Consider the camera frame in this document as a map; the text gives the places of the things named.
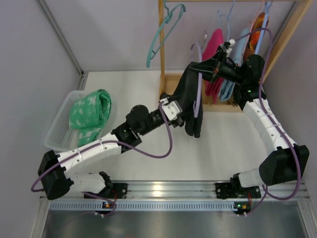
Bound lilac hanger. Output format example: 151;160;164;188
190;43;203;118

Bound black trousers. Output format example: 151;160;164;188
159;62;203;138

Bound teal hanger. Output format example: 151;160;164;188
146;0;187;68

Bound green trousers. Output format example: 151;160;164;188
69;89;112;147

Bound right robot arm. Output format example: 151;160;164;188
190;51;310;201

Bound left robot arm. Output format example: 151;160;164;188
37;101;182;200

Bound light blue trousers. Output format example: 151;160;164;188
218;36;249;102

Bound pink trousers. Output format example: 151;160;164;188
202;28;224;104

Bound orange patterned trousers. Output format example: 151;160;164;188
243;12;265;62

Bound light blue hanger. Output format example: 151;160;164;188
216;0;236;41

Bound wooden clothes rack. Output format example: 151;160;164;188
158;0;313;113

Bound white plastic basket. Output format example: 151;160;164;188
43;89;112;152

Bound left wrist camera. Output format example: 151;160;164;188
159;93;182;121

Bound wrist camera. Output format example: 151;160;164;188
159;93;182;121
217;39;236;55

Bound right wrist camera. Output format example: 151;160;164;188
217;39;236;55

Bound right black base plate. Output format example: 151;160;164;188
215;182;262;199

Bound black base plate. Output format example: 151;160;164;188
215;182;262;199
93;182;128;199

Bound grey slotted cable duct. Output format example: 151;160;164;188
50;200;248;211

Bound aluminium mounting rail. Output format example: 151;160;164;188
48;181;310;201

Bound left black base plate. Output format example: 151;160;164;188
93;182;128;199

